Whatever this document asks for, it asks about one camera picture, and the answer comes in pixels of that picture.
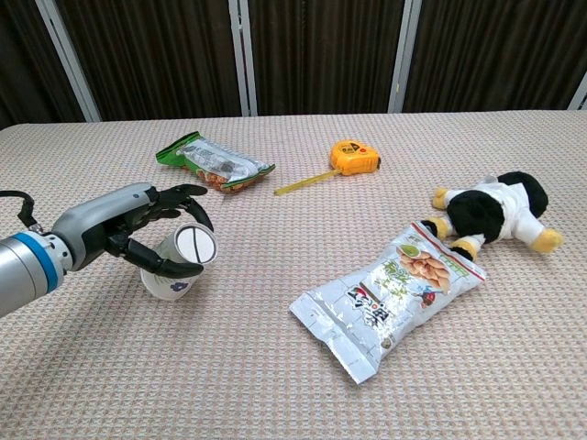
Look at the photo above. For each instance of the green snack packet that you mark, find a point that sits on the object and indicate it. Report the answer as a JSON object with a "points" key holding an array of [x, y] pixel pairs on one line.
{"points": [[215, 162]]}

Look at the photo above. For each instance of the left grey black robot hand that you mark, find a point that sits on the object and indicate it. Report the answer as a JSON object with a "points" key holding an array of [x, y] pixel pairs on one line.
{"points": [[98, 220]]}

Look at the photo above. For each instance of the checkered woven tablecloth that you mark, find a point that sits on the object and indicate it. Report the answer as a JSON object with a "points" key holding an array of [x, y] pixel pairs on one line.
{"points": [[257, 357]]}

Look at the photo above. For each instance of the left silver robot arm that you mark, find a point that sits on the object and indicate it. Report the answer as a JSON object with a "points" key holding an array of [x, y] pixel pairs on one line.
{"points": [[25, 272]]}

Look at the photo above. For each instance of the silver white snack bag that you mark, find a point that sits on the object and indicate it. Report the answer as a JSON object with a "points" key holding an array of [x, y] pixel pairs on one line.
{"points": [[390, 298]]}

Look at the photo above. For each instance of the black white plush toy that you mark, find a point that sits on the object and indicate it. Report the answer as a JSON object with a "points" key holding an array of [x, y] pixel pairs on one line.
{"points": [[481, 211]]}

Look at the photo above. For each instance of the white paper cup green print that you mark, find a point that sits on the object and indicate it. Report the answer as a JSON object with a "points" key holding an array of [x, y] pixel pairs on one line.
{"points": [[195, 245]]}

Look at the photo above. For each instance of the dark brown curtain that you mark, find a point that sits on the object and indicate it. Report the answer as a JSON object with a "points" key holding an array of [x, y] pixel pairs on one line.
{"points": [[321, 50]]}

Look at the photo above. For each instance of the yellow tape measure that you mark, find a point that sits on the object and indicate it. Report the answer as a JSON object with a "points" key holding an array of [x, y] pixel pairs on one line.
{"points": [[353, 158]]}

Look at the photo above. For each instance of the grey metal frame post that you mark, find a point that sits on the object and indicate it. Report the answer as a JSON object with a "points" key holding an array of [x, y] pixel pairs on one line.
{"points": [[402, 55], [69, 55], [242, 55], [580, 94]]}

